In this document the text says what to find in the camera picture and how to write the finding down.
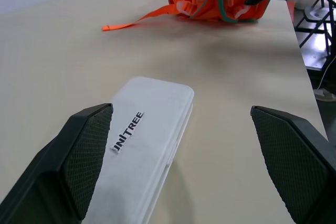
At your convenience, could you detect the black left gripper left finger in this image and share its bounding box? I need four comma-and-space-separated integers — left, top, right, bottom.
0, 103, 114, 224

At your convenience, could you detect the orange backpack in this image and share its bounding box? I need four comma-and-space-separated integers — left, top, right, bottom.
101, 0, 271, 32

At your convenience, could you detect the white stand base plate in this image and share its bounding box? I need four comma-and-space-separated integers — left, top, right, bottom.
299, 5, 336, 71

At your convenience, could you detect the black metal stand frame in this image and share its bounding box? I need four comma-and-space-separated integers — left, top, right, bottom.
294, 0, 336, 59

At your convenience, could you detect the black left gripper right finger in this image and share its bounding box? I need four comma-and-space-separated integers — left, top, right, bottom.
250, 105, 336, 224

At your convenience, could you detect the white cable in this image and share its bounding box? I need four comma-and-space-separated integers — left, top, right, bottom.
316, 60, 336, 91

